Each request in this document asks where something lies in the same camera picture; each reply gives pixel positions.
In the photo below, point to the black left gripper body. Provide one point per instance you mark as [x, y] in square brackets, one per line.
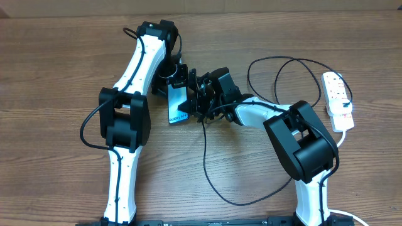
[168, 70]

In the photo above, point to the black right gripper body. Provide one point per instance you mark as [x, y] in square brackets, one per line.
[204, 102]

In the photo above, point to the Samsung Galaxy S24 smartphone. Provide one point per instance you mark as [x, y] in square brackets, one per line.
[175, 98]

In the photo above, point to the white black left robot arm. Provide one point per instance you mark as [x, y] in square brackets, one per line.
[125, 121]

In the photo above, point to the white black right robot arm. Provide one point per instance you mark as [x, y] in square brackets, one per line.
[301, 142]

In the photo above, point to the white charger plug adapter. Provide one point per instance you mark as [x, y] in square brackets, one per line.
[339, 107]

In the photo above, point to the white power strip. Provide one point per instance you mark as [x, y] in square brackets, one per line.
[335, 97]

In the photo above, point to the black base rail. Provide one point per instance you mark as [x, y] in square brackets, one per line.
[333, 220]

